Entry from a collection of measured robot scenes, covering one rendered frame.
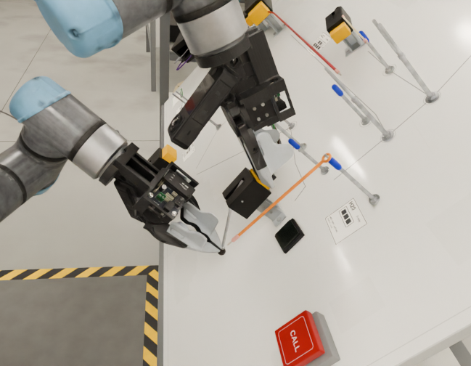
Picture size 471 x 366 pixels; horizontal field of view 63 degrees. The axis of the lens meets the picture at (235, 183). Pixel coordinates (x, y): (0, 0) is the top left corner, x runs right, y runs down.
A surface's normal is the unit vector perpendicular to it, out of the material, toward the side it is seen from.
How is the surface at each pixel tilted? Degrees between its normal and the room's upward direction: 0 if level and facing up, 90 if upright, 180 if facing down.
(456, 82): 52
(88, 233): 0
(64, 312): 0
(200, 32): 97
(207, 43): 97
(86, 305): 0
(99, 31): 100
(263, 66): 83
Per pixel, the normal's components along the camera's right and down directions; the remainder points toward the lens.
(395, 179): -0.71, -0.50
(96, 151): 0.22, 0.04
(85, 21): 0.58, 0.42
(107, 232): 0.11, -0.80
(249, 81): 0.25, 0.49
